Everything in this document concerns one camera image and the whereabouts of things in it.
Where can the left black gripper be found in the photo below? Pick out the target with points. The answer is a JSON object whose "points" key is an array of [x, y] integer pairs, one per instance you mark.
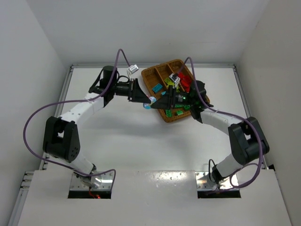
{"points": [[133, 90]]}

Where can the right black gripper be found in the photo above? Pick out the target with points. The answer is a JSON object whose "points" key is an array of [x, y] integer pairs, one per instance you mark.
{"points": [[170, 97]]}

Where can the blue fish lego assembly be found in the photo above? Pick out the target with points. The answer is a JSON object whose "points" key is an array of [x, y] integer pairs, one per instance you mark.
{"points": [[147, 106]]}

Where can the blue long lego brick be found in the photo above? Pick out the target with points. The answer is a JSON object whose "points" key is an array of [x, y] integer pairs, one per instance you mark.
{"points": [[157, 88]]}

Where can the lime square lego brick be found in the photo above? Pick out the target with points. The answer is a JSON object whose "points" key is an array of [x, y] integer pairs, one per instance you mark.
{"points": [[168, 81]]}

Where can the red toothed lego piece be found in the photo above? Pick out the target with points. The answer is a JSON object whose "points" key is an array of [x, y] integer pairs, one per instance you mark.
{"points": [[186, 81]]}

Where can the red rectangular lego brick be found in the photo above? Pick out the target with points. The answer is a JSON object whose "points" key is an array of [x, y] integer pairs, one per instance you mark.
{"points": [[182, 76]]}

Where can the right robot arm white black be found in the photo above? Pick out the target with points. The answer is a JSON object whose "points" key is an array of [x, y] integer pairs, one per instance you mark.
{"points": [[247, 140]]}

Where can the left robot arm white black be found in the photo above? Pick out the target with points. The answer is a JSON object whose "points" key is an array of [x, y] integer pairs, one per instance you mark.
{"points": [[61, 137]]}

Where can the brown wicker divided basket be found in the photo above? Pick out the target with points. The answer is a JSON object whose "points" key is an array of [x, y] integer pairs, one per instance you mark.
{"points": [[172, 84]]}

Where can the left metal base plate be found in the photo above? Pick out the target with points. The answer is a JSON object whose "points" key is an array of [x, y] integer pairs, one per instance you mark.
{"points": [[101, 183]]}

